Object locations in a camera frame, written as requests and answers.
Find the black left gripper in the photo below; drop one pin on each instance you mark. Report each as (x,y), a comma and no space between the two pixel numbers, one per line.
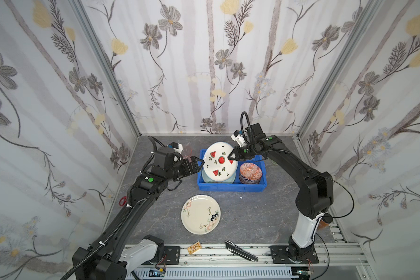
(188,166)

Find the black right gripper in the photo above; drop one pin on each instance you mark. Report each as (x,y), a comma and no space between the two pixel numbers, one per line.
(241,151)

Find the watermelon pattern plate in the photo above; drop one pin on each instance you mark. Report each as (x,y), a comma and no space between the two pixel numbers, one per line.
(218,167)

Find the orange blue patterned bowl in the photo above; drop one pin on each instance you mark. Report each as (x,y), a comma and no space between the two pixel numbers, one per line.
(250,173)

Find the green floral plate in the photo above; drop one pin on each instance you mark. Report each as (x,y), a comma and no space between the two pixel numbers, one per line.
(208,180)

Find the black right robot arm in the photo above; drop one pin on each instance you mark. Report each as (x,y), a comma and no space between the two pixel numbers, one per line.
(315,195)

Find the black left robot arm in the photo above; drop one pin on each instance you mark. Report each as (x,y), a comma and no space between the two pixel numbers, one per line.
(102,259)

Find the blue plastic bin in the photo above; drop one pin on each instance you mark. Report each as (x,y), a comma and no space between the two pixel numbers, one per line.
(234,184)

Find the pink transparent cup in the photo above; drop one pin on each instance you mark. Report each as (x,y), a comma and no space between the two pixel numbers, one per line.
(187,152)

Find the cream plate underneath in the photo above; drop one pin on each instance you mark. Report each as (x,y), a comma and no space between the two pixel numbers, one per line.
(200,214)

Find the red scissors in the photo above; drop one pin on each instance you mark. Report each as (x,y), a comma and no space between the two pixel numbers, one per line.
(123,201)

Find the small wooden block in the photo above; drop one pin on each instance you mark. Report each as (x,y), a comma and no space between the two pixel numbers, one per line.
(194,248)

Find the black folding tool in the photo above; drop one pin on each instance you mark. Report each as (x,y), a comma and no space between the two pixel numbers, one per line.
(238,251)

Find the brown bottle black cap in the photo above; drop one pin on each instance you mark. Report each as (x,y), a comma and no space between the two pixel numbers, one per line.
(323,220)

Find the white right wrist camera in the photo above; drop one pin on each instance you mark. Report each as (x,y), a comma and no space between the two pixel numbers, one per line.
(238,137)

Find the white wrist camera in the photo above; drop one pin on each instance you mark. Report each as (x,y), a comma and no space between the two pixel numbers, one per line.
(238,137)
(176,146)

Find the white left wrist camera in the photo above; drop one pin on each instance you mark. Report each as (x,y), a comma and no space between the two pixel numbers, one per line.
(176,146)

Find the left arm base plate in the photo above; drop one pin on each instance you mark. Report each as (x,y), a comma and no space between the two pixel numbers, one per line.
(171,256)

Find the white perforated cable tray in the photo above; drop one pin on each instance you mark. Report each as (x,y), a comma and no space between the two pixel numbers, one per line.
(215,273)

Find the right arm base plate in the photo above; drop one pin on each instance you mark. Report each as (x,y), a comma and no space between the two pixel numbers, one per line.
(283,254)

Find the aluminium rail frame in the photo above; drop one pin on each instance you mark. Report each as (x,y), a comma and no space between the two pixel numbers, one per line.
(337,261)

